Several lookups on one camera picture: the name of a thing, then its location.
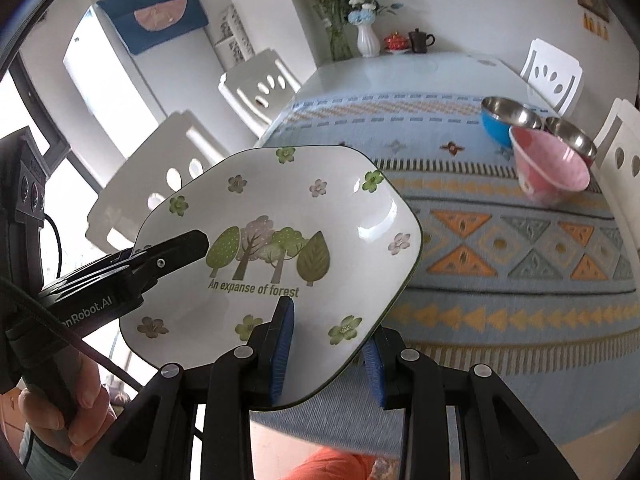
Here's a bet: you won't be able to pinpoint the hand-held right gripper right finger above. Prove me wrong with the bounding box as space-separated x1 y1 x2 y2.
362 327 581 480

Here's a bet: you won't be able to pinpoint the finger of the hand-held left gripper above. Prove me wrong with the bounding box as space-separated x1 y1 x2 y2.
132 229 210 286
47 246 137 293

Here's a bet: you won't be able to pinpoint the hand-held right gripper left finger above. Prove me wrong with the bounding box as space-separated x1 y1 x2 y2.
70 296 297 480

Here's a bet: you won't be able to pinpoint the hexagonal tree print plate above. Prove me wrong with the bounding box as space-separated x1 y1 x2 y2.
118 145 424 409

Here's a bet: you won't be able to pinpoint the blue steel bowl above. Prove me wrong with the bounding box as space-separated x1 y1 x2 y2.
481 96 543 152

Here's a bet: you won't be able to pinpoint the red steel bowl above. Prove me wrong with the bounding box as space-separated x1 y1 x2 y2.
544 116 599 166

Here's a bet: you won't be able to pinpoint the person's left hand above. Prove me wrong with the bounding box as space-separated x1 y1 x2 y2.
19 352 118 463

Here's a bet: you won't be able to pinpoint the orange cloth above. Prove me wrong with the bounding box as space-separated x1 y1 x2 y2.
287 447 376 480

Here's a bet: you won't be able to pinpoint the white dining chair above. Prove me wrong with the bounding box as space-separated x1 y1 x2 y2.
86 109 251 253
592 97 640 251
520 37 585 117
218 48 303 138

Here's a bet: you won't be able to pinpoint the patterned blue tablecloth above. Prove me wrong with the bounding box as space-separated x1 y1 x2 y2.
250 91 640 456

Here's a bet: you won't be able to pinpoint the blue hanging cloth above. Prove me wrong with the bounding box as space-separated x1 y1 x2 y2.
96 0 210 56

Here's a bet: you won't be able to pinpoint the glass vase with dried flowers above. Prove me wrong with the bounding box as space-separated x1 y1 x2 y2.
280 0 361 62

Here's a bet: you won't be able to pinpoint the pink ceramic bowl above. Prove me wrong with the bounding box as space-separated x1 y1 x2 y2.
508 126 592 208

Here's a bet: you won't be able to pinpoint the white vase with blue flowers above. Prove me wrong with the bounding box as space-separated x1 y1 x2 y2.
346 0 403 58

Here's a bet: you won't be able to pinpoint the dark brown mug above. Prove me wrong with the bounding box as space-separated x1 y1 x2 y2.
408 28 436 54

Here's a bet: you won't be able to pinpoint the yellow hanging tassels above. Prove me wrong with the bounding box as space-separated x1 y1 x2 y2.
582 11 611 41

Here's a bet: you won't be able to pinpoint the white wall shelf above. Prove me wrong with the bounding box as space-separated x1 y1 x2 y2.
214 4 256 68

